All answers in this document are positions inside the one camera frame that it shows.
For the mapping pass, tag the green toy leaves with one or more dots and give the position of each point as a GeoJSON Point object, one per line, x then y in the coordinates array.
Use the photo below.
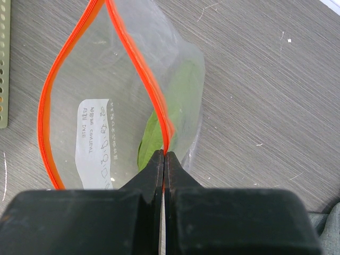
{"type": "Point", "coordinates": [183, 98]}

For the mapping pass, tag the clear orange zip bag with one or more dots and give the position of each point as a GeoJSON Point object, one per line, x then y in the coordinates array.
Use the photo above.
{"type": "Point", "coordinates": [109, 77]}

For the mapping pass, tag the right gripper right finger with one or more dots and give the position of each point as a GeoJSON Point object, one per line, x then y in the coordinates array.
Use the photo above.
{"type": "Point", "coordinates": [233, 221]}

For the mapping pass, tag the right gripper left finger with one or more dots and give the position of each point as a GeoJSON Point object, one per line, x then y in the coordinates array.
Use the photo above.
{"type": "Point", "coordinates": [123, 221]}

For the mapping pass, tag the green plastic basket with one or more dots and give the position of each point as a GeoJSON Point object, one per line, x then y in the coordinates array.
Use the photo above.
{"type": "Point", "coordinates": [5, 60]}

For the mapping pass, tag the grey folded cloth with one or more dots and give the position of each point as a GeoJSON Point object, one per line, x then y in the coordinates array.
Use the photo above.
{"type": "Point", "coordinates": [327, 227]}

